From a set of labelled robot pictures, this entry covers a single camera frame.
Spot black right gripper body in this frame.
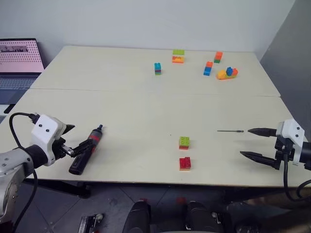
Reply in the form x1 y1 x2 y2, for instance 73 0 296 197
274 134 296 168

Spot orange blue block stack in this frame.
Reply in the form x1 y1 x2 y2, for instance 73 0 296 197
203 61 214 77

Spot red toy block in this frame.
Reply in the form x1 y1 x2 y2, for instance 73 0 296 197
179 156 192 171

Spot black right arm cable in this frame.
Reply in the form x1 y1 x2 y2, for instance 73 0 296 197
282 145 311 202

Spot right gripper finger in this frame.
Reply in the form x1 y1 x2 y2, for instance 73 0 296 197
240 150 280 171
247 127 278 139

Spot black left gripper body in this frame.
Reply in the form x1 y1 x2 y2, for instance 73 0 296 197
52 126 75 161

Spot green brick on orange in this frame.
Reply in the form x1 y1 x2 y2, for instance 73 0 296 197
178 136 191 151

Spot black table leg frame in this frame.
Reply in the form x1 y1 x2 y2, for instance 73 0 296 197
23 179 92 199

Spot grey laptop with pink screen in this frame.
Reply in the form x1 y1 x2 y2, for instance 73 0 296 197
0 38 46 105

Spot dark rounded shape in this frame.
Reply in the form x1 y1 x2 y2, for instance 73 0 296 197
123 200 152 233
181 200 222 233

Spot black metal bracket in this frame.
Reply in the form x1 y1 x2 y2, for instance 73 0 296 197
79 213 104 233

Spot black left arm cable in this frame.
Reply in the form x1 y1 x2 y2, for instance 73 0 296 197
9 112 40 233

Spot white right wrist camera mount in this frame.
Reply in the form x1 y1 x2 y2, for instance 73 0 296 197
276 118 306 166

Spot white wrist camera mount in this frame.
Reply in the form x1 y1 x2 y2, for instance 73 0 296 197
276 118 306 166
31 114 67 167

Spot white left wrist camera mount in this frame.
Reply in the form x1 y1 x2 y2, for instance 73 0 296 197
31 114 67 167

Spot green orange yellow block stack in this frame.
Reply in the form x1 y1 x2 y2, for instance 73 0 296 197
172 49 186 65

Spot black red electric screwdriver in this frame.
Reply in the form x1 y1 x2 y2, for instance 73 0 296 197
69 124 105 176

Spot yellow blue orange block boat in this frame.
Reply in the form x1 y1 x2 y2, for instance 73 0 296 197
216 66 239 81

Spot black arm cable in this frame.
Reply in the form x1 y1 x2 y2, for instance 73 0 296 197
9 112 40 233
282 145 311 202

